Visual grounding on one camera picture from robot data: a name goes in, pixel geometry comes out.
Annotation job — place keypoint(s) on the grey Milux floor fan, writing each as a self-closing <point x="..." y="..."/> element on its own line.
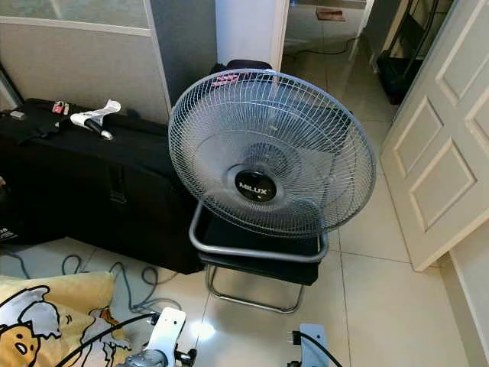
<point x="255" y="186"/>

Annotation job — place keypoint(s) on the white panelled door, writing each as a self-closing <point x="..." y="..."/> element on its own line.
<point x="435" y="153"/>

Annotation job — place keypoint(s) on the black chair grey frame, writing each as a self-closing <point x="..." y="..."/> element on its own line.
<point x="263" y="271"/>

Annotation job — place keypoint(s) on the small grey tag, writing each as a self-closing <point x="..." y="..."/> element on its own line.
<point x="16" y="115"/>

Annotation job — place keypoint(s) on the red-brown floor mat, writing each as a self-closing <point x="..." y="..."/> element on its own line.
<point x="330" y="13"/>

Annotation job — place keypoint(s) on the small red tag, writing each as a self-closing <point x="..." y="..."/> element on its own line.
<point x="59" y="107"/>

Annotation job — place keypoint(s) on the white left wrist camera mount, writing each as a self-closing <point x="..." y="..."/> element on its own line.
<point x="168" y="329"/>

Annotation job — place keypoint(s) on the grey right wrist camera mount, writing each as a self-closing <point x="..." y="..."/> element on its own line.
<point x="313" y="348"/>

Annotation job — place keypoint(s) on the black and pink bag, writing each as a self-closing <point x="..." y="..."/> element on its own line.
<point x="241" y="67"/>

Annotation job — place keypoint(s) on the large black fabric case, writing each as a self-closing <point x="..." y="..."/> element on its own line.
<point x="76" y="191"/>

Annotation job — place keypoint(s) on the black bag white print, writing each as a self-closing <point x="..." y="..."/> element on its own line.
<point x="6" y="229"/>

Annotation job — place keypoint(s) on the black bag with frame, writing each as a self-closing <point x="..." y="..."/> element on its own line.
<point x="397" y="73"/>

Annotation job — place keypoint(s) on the grey sliding wardrobe door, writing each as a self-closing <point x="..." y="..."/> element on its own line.
<point x="76" y="69"/>

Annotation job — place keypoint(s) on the yellow egg cartoon blanket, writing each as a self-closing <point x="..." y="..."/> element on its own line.
<point x="46" y="321"/>

